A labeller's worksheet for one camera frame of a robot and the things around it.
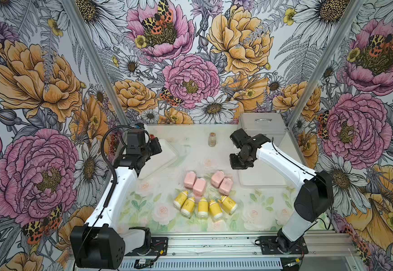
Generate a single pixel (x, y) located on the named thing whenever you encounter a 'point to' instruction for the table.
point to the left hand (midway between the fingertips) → (158, 147)
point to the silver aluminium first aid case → (271, 124)
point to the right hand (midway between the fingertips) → (236, 170)
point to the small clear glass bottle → (212, 139)
